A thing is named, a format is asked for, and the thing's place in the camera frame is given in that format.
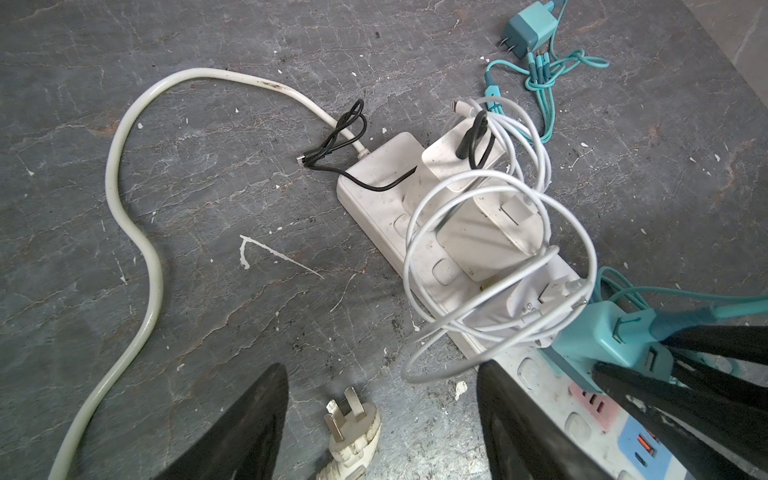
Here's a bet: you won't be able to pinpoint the white power strip cord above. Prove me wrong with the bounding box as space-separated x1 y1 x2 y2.
47 67 383 480

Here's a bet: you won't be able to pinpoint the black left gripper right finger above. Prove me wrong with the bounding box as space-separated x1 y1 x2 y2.
476 361 610 479

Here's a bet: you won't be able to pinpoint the white charger with cable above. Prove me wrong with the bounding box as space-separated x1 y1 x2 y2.
401 96 598 384
437 192 543 283

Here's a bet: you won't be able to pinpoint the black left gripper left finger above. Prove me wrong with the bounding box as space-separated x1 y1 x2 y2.
157 363 289 479

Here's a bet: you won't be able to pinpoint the white power strip colourful sockets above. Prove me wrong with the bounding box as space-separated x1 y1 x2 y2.
337 121 686 479

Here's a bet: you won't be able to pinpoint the white black-cabled plug adapter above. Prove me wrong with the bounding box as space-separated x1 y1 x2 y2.
296 98 508 193

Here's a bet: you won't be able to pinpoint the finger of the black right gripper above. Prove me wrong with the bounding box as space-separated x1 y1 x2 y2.
662 325 768 365
592 361 767 479

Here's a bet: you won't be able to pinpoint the teal charger adapter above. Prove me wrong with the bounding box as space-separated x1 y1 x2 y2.
541 301 674 394
500 1 559 59

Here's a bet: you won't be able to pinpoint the teal cable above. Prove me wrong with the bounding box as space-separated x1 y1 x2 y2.
482 0 768 337

